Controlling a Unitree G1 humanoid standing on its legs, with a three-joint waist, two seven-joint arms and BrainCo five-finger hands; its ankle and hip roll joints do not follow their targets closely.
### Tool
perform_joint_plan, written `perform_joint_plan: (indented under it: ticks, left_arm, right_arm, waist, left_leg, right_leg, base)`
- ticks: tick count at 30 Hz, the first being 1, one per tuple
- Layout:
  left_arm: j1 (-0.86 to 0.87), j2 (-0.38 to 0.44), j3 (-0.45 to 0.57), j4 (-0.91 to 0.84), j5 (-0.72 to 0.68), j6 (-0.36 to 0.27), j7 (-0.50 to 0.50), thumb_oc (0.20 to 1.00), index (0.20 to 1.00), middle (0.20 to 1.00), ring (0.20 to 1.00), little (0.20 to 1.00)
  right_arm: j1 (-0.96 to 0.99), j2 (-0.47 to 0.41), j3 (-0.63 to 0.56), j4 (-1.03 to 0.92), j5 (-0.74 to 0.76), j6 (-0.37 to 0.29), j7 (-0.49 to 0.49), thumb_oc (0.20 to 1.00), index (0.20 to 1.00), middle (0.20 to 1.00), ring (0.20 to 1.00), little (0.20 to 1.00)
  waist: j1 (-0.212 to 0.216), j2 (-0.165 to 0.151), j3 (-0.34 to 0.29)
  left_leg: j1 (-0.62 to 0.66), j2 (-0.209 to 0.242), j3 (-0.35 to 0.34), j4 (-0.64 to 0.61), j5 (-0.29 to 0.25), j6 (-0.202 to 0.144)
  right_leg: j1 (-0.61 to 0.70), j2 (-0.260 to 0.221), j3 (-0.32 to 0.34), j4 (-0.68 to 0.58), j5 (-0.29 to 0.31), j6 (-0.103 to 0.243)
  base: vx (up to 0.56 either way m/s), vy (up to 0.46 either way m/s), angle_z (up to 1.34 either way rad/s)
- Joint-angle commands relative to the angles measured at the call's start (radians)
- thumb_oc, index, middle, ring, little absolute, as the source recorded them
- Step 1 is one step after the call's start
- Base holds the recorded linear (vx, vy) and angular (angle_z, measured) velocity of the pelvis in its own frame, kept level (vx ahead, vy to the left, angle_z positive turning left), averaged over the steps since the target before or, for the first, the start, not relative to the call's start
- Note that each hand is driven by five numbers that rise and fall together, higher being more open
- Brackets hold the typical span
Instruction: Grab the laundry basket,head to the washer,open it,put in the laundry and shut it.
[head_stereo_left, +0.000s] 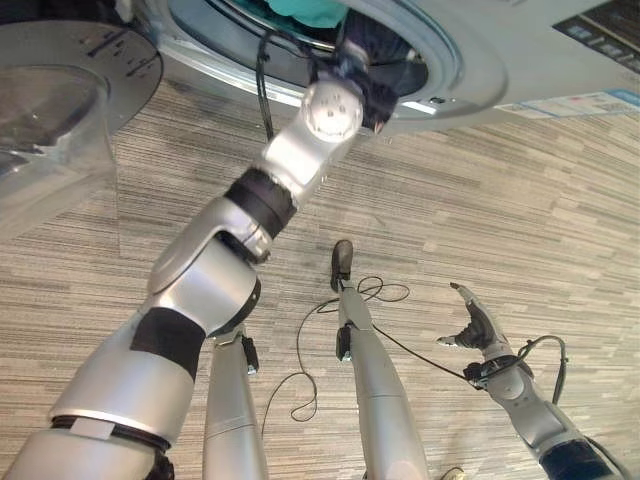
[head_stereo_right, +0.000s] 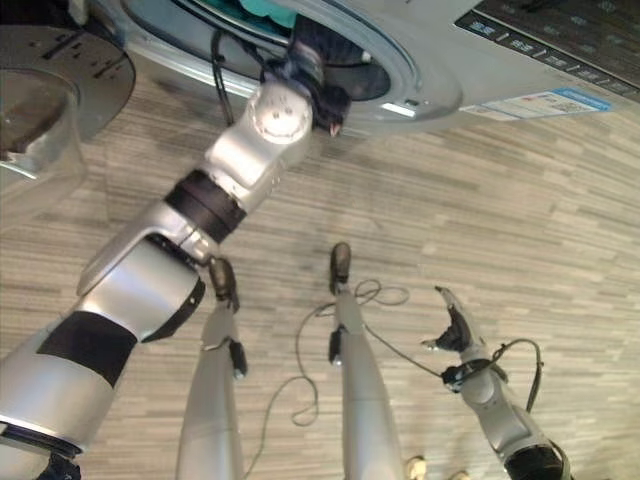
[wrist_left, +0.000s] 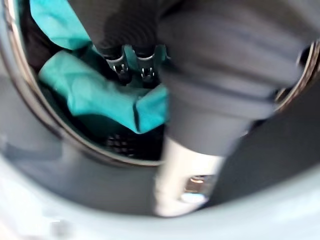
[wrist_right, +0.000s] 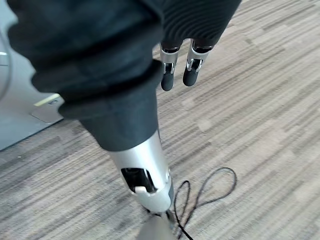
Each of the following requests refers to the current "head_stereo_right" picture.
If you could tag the small beige floor object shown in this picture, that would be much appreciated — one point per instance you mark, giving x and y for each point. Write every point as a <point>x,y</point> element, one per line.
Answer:
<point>415,467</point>

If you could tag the dark robot right foot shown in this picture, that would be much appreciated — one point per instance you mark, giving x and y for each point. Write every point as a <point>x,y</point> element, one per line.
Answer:
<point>340,262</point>

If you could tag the dark robot foot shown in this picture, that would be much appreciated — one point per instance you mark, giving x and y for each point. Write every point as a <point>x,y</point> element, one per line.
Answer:
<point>340,262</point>
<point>223,280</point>

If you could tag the round washer door with glass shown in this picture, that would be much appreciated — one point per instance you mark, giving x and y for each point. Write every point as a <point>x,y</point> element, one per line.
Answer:
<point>75,75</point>

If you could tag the silver robot left leg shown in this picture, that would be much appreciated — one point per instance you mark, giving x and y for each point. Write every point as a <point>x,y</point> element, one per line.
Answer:
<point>212,395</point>

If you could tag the silver robot right leg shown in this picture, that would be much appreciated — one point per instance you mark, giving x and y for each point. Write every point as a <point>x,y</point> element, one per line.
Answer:
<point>362,385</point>

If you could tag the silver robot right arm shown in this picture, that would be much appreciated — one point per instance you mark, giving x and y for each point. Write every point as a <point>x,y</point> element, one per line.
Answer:
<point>500,415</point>

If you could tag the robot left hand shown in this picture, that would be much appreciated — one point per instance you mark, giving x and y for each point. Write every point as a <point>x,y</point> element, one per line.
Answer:
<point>320,40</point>

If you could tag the blue white energy label sticker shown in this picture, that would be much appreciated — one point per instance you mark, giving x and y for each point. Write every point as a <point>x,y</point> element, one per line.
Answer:
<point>545,104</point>

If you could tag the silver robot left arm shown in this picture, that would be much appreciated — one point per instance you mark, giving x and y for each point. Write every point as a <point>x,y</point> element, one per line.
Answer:
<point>150,270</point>

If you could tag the silver front-load washing machine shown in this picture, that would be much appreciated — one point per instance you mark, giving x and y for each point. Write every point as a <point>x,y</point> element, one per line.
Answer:
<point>480,60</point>

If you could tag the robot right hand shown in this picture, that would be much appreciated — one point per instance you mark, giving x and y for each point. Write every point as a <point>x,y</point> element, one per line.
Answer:
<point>462,330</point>

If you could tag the teal laundry cloth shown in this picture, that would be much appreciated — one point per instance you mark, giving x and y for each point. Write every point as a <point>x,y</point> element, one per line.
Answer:
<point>267,11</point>

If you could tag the dark robot left foot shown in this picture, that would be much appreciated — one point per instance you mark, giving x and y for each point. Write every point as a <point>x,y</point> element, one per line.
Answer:
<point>223,280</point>

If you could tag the silver robot leg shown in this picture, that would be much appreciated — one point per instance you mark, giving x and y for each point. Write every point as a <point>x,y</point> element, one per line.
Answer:
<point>212,395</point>
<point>362,385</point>

